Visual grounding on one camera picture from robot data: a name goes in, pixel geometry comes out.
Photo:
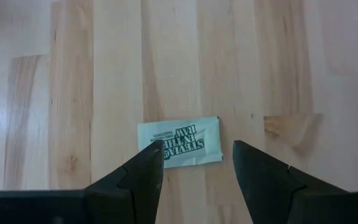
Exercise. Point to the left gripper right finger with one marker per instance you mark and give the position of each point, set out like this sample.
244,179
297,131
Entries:
266,193

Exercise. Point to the green Stevia sweetener packet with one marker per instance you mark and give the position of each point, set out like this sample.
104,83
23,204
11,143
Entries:
185,140

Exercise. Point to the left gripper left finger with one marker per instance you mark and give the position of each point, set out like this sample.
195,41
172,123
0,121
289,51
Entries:
138,193

